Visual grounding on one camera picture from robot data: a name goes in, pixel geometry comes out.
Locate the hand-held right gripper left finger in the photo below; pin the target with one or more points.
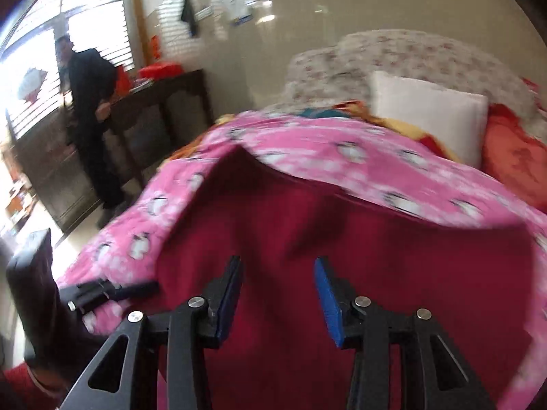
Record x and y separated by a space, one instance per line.
226 299

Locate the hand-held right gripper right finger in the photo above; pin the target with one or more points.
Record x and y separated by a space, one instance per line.
329 303

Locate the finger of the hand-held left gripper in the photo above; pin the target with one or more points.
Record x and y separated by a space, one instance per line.
128 291
89 287

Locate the dark red sweater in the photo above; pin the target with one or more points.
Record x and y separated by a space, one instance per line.
299 222

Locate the pink penguin print blanket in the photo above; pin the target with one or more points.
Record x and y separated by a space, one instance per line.
320 145

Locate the yellow cloth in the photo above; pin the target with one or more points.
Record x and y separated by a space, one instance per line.
406 130

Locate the teal patterned cloth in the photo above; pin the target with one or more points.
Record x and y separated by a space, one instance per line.
324 113

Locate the red bag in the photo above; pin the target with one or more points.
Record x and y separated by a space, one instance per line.
123 81

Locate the dark wooden table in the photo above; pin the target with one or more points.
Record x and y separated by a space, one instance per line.
171 85

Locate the white pillow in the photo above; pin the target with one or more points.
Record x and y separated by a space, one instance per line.
427 111

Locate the red box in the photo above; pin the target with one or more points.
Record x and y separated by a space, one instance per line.
160 70

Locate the small floral pillow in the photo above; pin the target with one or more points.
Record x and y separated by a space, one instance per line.
320 72

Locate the red heart cushion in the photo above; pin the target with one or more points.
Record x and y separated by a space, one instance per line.
513 149

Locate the window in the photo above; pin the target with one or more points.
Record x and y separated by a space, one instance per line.
98 21

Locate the floral folded bedding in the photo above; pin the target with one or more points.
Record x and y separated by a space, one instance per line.
427 51

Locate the dark hanging cloth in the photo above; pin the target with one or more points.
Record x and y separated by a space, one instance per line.
189 15

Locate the red floral cloth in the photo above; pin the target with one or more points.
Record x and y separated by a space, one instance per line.
536 87

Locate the red wall decoration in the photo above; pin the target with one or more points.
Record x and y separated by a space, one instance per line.
156 48

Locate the white wall socket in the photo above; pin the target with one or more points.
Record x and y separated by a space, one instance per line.
204 13

